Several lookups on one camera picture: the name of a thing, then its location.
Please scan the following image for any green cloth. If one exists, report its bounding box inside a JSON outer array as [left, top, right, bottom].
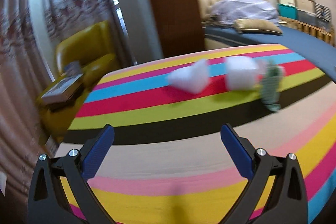
[[260, 61, 284, 113]]

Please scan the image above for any white foam block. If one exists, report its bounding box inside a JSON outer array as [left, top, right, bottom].
[[225, 56, 259, 90]]

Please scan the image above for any white foam wedge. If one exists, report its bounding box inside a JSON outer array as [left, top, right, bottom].
[[167, 59, 210, 94]]

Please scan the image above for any white tissue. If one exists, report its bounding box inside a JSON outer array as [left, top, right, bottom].
[[256, 59, 286, 79]]

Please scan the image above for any flat box on armchair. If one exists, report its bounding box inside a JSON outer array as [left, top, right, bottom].
[[41, 74, 83, 105]]

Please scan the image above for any rainbow striped tablecloth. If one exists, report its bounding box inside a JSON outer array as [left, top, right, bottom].
[[56, 44, 335, 223]]

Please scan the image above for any yellow leather armchair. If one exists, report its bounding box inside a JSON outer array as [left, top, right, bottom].
[[36, 20, 121, 141]]

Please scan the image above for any striped brown pillow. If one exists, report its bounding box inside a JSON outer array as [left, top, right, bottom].
[[233, 19, 282, 35]]

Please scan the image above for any teal storage bin lower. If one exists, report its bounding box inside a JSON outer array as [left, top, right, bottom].
[[278, 3, 297, 20]]

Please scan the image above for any beige tufted headboard bed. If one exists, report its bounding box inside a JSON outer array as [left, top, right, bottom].
[[198, 0, 335, 80]]

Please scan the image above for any checkered bag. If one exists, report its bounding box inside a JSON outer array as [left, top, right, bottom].
[[315, 3, 331, 22]]

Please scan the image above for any lace pink curtain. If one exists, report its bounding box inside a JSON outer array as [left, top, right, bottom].
[[0, 0, 127, 188]]

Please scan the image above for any blue striped duvet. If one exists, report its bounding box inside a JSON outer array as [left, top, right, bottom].
[[210, 0, 279, 26]]

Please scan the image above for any wooden crib rail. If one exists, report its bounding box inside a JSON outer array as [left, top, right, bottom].
[[279, 16, 335, 47]]

